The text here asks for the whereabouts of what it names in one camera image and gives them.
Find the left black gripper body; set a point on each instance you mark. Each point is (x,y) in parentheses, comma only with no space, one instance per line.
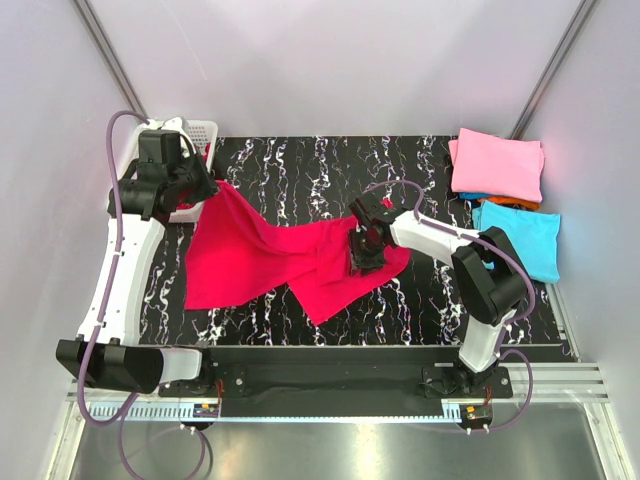
(193,177)

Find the folded cyan t shirt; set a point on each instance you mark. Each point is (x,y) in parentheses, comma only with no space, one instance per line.
(533,235)

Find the folded blue t shirt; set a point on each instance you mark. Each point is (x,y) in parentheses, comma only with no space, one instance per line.
(472,196)

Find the folded orange t shirt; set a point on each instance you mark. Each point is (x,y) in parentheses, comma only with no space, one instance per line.
(512,202)

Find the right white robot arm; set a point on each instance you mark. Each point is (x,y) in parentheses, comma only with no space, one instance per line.
(490,277)

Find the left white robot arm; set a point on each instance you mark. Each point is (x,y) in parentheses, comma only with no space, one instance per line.
(106,352)

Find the black marble pattern mat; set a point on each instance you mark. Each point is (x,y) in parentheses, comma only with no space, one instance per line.
(299,180)

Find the aluminium frame rail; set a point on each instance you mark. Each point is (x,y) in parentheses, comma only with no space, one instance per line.
(439,381)

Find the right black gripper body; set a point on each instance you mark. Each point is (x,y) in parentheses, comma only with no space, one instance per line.
(364,252)

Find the folded pink t shirt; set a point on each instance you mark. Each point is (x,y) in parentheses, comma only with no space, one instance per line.
(486,164)

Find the crimson t shirt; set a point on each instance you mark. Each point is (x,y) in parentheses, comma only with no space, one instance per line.
(235,255)
(194,180)

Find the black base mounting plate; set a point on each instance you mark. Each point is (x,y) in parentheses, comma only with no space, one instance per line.
(330,407)

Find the crimson t shirt in basket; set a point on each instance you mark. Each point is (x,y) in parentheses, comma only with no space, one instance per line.
(194,180)

